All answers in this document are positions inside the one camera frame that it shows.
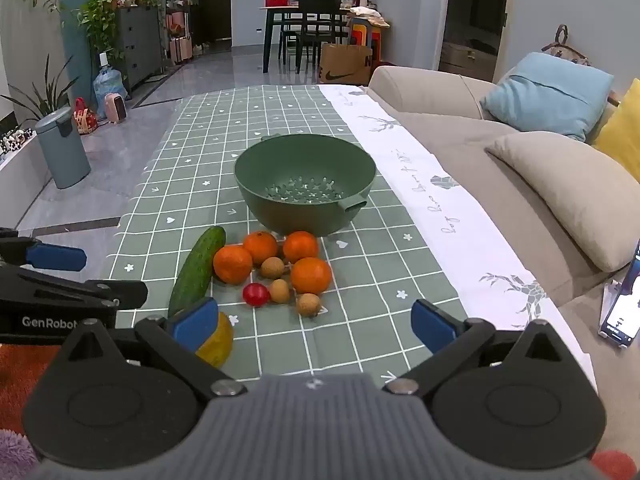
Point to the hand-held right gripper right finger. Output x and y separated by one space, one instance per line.
432 325

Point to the pink suitcase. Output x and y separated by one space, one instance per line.
180 49

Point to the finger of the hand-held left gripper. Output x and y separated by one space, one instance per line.
100 294
55 256

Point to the yellow pillow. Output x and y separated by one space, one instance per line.
622 135

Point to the leafy plant on cabinet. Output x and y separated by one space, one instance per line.
100 15

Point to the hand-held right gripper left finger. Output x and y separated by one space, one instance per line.
192 325

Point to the white cloth on table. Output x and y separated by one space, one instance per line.
367 14

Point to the blue water bottle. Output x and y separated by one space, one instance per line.
107 85

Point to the red cherry tomato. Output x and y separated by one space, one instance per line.
256 294

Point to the green cucumber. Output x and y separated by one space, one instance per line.
197 270

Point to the purple fluffy cloth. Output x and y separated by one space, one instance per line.
15 455

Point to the red box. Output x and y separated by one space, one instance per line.
275 1

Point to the orange rug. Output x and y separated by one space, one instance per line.
25 385

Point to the orange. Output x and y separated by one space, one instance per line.
261 246
311 275
233 264
301 246

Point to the grey drawer cabinet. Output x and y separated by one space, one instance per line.
140 45

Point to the brown longan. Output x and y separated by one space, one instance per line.
308 305
280 290
273 267

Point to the pink space heater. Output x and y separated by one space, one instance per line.
116 107

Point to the long-leaf potted plant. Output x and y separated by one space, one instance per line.
47 97

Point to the green checked tablecloth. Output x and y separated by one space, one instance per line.
210 150

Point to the light blue pillow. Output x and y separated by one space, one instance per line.
550 92

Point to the cardboard box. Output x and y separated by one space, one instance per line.
465 60
345 62

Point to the beige sofa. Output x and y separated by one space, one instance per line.
450 150

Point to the black dining chair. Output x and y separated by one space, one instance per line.
289 30
317 20

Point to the smartphone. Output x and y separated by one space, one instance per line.
625 305

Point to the beige pillow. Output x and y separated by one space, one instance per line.
570 185

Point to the orange plastic stool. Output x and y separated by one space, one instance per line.
362 35

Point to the grey-blue trash bin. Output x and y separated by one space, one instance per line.
62 150

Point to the red gift bag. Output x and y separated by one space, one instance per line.
85 117

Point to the green colander bowl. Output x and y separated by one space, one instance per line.
305 180

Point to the dark dining table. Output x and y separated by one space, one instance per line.
270 10

